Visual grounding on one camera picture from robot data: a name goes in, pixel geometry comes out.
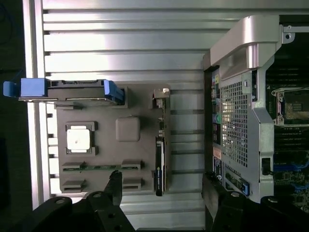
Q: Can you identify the blue expansion slot clip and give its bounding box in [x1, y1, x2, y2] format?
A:
[241, 179, 250, 196]

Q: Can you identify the hard disk in blue caddy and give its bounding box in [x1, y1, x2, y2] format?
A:
[2, 77, 126, 107]

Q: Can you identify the silver CPU chip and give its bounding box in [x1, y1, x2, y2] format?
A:
[66, 125, 94, 153]

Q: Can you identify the grey plastic parts rack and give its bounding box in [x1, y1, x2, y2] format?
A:
[53, 83, 173, 194]

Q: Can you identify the green RAM stick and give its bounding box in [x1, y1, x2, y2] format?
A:
[62, 163, 141, 171]

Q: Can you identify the CPU socket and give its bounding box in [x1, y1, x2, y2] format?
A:
[270, 87, 309, 126]

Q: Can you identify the open grey PC case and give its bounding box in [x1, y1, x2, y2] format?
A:
[201, 14, 309, 232]

